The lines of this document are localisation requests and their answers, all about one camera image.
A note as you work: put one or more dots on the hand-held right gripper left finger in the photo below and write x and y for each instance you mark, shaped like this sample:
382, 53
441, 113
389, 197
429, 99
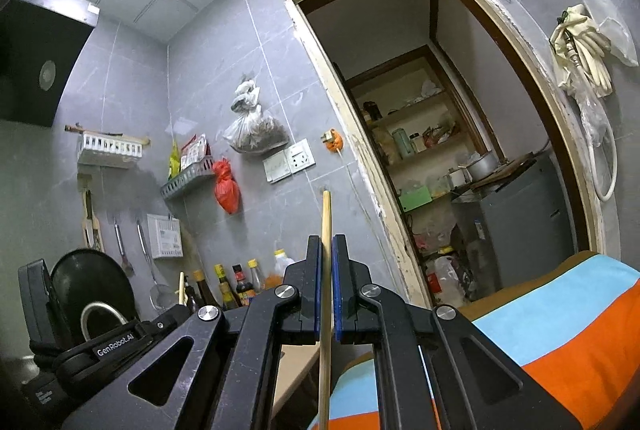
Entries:
316, 295

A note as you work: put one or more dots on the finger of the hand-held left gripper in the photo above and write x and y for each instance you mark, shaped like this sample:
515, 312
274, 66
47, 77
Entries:
167, 322

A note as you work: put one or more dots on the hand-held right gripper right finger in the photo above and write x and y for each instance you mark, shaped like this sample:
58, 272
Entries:
337, 295

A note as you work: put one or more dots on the wooden chopstick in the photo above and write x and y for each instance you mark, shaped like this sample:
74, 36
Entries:
326, 220
181, 287

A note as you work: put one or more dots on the orange seasoning packet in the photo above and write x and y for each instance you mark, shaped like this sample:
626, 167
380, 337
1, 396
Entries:
272, 282

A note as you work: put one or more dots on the dark sauce bottle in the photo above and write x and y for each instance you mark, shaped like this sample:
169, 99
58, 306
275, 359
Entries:
202, 291

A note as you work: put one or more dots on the large dark liquid jug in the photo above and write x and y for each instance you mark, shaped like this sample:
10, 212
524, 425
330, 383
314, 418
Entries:
280, 262

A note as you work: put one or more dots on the yellow cap sauce bottle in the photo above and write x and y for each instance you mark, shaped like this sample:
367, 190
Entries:
226, 289
255, 275

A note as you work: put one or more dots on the red cap sauce bottle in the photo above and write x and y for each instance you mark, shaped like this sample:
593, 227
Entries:
243, 286

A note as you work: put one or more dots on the metal spatula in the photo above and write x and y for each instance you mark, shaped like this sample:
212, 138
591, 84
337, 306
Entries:
122, 250

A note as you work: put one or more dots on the black wok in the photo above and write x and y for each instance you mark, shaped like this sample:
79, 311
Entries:
90, 280

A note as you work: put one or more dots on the white plastic bag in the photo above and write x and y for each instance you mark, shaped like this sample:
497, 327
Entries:
445, 272

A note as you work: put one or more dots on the green box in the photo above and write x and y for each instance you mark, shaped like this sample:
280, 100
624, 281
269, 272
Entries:
415, 200

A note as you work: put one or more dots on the wooden tongs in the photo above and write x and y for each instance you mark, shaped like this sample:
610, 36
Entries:
90, 215

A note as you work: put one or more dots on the red plastic bag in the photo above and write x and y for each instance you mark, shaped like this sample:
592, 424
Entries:
227, 190

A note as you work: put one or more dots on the yellow packet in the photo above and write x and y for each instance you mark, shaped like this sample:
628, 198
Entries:
173, 159

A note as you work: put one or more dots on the green cup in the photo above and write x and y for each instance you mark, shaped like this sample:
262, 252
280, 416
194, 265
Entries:
402, 143

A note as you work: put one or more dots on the red and white packets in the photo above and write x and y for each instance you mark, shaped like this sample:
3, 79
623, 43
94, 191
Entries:
194, 152

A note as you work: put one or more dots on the clear bag of dried goods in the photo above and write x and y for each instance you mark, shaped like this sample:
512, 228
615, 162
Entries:
257, 129

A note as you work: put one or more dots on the grey refrigerator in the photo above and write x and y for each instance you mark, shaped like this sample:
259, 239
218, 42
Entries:
520, 230

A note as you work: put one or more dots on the metal pot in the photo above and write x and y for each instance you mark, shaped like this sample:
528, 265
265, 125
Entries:
484, 167

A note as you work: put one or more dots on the light blue cloth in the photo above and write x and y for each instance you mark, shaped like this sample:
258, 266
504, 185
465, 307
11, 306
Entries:
540, 310

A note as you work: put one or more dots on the orange cloth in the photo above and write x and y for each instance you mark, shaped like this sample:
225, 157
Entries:
590, 350

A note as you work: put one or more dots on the black range hood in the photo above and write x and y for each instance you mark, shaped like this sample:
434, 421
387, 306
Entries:
40, 59

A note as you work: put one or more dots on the white wall box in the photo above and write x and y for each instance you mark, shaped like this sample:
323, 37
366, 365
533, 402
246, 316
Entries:
165, 237

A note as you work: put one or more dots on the white wall socket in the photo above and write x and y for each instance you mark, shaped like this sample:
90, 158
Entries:
290, 162

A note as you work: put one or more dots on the grey wall shelf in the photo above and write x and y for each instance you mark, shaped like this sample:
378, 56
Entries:
187, 180

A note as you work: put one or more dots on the orange wall plug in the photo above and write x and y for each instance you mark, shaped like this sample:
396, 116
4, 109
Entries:
334, 142

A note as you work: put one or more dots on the white wall rack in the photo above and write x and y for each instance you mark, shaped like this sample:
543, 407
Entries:
110, 150

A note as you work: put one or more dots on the clear plastic wall bag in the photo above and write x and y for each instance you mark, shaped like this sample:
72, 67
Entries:
610, 24

